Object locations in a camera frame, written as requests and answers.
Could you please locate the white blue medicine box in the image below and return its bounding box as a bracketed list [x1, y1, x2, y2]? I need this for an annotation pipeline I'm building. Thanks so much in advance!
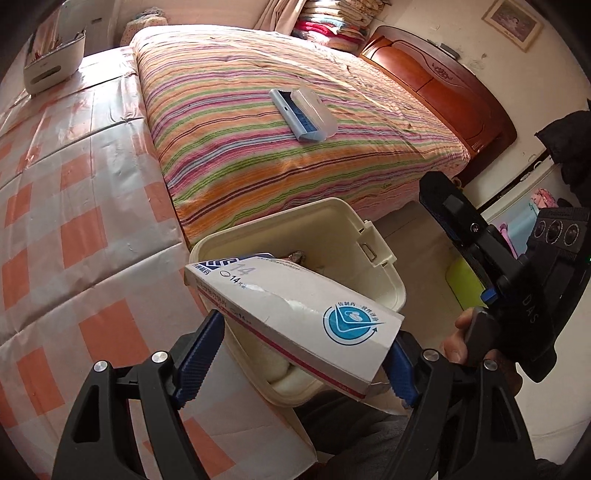
[185, 253, 403, 400]

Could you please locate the wooden bed headboard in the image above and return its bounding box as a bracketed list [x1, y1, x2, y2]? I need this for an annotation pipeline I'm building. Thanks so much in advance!
[360, 25, 517, 187]

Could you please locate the framed wall picture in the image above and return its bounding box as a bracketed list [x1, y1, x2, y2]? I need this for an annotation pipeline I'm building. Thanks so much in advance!
[482, 0, 543, 52]

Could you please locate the striped colourful bedspread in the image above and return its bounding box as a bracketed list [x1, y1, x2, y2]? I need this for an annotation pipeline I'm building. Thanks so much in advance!
[130, 25, 471, 244]

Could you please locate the white fluffy plush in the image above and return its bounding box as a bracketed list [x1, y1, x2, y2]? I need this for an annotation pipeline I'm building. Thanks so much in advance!
[242, 334, 322, 396]

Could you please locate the blue white lint roller case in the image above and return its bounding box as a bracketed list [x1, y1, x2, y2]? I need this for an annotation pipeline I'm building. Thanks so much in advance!
[269, 87, 338, 142]

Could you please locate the cream plastic trash bin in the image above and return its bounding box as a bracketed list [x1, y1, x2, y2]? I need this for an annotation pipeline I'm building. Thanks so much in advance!
[188, 198, 407, 407]

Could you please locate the person's right hand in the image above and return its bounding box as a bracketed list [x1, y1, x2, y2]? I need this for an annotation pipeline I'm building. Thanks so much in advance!
[440, 307, 525, 398]

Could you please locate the stack of folded quilts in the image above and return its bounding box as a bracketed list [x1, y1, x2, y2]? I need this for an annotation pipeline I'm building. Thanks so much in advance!
[290, 0, 392, 54]

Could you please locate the white floor air conditioner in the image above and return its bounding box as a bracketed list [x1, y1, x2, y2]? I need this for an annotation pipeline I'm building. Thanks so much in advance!
[58, 0, 121, 56]

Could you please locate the beige right curtain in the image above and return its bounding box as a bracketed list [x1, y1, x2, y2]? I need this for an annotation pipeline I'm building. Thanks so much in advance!
[254, 0, 307, 35]

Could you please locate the white desk organizer box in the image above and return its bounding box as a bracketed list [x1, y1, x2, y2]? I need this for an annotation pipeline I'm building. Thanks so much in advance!
[23, 30, 86, 96]

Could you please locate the dark jacket on stand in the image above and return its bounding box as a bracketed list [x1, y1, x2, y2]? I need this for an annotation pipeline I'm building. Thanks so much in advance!
[535, 109, 591, 208]

